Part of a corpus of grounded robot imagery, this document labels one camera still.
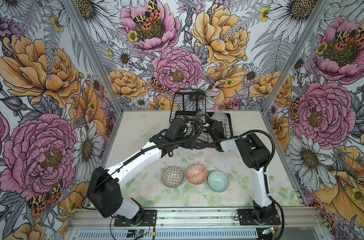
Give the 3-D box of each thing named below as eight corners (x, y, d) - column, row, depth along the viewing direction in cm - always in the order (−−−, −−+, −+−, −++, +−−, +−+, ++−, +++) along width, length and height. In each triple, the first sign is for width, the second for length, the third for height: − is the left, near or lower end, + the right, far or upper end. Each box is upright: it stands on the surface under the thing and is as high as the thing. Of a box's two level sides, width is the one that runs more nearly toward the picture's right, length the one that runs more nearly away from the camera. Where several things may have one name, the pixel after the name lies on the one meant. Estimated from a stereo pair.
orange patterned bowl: (186, 184, 86) (186, 181, 83) (186, 167, 93) (186, 164, 90) (206, 184, 86) (207, 181, 83) (205, 167, 93) (206, 164, 90)
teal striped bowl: (204, 184, 87) (204, 181, 83) (212, 170, 92) (214, 166, 89) (222, 196, 82) (223, 194, 79) (230, 180, 88) (232, 177, 84)
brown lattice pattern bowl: (162, 187, 85) (161, 183, 81) (164, 170, 92) (163, 166, 88) (183, 187, 85) (183, 183, 81) (183, 170, 92) (183, 166, 88)
